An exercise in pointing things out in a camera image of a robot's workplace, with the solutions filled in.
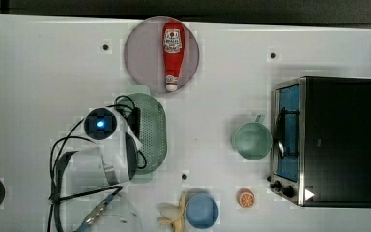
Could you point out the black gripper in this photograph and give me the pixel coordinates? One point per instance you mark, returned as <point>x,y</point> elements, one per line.
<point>133,120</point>

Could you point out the green oval strainer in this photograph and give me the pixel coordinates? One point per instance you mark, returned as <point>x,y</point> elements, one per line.
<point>152,130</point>

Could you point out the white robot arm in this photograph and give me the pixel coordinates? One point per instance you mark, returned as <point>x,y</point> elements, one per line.
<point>100,153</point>

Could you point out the grey round plate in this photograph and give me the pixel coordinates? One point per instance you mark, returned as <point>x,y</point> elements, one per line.
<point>143,55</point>

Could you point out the red ketchup bottle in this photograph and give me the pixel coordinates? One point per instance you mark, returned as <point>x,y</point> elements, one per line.
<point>173,44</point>

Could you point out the peeled banana toy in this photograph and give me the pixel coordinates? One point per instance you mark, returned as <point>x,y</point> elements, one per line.
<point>174,215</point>

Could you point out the blue bowl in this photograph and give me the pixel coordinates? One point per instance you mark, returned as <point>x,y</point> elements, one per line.
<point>201,211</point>

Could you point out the green mug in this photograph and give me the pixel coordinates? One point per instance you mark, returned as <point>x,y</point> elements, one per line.
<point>252,140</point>

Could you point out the orange slice toy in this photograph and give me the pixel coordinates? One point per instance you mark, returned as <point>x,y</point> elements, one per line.
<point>245,198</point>

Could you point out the black toaster oven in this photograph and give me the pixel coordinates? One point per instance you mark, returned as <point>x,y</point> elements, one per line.
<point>321,155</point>

